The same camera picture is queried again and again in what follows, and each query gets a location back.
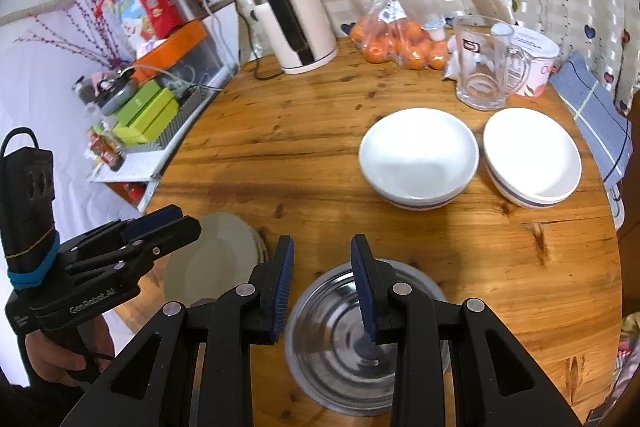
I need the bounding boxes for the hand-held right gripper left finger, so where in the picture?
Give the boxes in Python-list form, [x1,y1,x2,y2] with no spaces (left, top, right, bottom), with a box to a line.
[60,234,296,427]

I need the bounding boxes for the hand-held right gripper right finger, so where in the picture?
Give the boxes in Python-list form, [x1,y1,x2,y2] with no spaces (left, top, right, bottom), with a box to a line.
[350,234,583,427]

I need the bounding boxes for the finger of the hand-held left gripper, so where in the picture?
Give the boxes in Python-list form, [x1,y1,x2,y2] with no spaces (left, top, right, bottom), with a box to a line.
[60,204,183,258]
[65,215,202,282]

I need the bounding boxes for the stainless steel bowl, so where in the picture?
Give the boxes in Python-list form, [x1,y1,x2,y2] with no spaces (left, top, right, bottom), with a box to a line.
[284,259,451,418]

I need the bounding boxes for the white bowl blue stripe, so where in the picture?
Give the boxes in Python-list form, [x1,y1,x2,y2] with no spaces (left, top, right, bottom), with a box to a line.
[358,108,480,211]
[482,108,582,209]

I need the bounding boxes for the person's left forearm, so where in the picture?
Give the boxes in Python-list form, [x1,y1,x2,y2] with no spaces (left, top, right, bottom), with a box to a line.
[0,372,91,427]

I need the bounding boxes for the person's left hand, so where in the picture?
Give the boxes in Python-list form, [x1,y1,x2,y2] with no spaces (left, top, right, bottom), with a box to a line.
[22,319,116,390]

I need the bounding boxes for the white side shelf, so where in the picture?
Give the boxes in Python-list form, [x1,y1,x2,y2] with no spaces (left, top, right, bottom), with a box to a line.
[87,134,173,184]

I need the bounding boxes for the red label jar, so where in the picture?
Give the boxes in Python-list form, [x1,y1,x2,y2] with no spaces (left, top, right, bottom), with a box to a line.
[90,134,126,172]

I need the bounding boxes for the dark green box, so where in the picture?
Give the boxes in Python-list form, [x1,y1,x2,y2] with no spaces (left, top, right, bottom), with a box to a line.
[117,81,163,128]

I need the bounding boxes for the grey zigzag patterned box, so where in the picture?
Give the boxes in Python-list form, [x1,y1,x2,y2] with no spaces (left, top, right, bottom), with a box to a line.
[117,82,223,152]

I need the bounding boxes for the glass jar dark lid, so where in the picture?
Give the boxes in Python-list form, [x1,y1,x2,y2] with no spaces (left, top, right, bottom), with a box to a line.
[72,76,98,105]

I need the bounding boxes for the grey oval case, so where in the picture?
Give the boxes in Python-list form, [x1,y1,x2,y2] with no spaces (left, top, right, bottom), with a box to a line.
[100,74,141,115]

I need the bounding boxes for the purple flower branches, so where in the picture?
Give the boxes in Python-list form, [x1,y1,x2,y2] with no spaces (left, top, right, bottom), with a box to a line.
[12,0,138,72]

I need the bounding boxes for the clear box orange lid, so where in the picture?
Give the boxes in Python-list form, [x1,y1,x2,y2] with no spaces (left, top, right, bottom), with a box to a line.
[131,19,238,92]

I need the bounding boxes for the white pole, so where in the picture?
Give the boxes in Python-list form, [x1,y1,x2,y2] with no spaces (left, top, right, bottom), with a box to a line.
[0,0,78,25]

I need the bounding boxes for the clear glass mug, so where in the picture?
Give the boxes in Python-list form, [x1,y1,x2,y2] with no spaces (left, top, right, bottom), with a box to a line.
[452,15,533,111]

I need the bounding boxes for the white plastic packet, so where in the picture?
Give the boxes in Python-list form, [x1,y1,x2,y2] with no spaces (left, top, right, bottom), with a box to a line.
[441,49,466,82]

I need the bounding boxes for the cream electric kettle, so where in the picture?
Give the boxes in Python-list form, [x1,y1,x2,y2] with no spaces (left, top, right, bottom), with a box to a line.
[245,0,338,75]

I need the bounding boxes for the small white jelly cup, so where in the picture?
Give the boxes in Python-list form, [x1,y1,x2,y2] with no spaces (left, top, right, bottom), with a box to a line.
[422,18,448,42]

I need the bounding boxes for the brown wooden cabinet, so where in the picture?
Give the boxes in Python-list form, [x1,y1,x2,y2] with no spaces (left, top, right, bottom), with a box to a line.
[617,92,640,318]

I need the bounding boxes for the white printed cup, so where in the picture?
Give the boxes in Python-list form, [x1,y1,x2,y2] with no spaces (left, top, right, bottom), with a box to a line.
[510,24,561,99]

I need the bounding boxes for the blue checked cloth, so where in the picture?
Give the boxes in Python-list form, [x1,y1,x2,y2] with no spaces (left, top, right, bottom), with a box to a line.
[549,50,633,185]

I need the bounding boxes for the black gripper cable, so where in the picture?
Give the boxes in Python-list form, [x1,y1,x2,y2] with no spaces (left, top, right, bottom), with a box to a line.
[0,128,40,158]

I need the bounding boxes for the white cable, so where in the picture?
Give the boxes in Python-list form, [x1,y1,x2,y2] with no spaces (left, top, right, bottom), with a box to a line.
[131,64,223,94]

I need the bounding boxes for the black kettle cord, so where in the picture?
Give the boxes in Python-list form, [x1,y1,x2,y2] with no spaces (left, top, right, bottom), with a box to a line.
[239,7,286,82]

